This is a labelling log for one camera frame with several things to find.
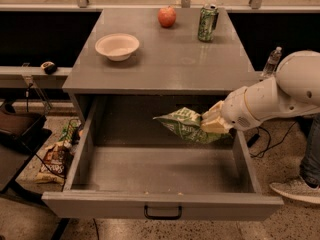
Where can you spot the green snack bag on floor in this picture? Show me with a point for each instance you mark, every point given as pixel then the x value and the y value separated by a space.
pixel 70 131

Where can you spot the black drawer handle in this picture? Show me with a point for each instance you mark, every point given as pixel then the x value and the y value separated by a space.
pixel 162 213

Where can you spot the brown snack bag on floor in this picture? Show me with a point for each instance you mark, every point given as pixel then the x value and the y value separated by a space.
pixel 54 165

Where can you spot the white sneaker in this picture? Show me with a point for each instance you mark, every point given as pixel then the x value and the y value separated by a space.
pixel 297 189

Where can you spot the red apple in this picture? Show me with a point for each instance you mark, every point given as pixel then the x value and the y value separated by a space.
pixel 166 16

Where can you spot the clear plastic water bottle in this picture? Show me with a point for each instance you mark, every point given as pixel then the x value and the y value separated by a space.
pixel 272 62

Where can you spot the white paper bowl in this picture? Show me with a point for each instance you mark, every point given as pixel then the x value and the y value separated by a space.
pixel 117 47

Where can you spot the open grey top drawer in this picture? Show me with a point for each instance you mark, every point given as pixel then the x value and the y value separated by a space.
pixel 126 160

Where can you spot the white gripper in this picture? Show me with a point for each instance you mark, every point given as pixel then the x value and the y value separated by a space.
pixel 235 112

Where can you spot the black chair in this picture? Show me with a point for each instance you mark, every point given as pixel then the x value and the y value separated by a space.
pixel 22 134

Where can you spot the blue jeans leg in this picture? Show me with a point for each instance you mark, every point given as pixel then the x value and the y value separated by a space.
pixel 310 164

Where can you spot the black yellow tape measure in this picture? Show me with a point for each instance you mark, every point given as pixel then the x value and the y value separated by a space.
pixel 49 67

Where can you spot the grey cabinet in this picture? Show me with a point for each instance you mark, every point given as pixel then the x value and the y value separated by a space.
pixel 168 61

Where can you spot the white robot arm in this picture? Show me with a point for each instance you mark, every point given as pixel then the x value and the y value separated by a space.
pixel 294 90

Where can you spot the green soda can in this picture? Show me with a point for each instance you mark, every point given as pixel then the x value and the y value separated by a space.
pixel 207 22

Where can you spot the green jalapeno chip bag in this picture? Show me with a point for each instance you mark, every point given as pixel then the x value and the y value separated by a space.
pixel 185 123

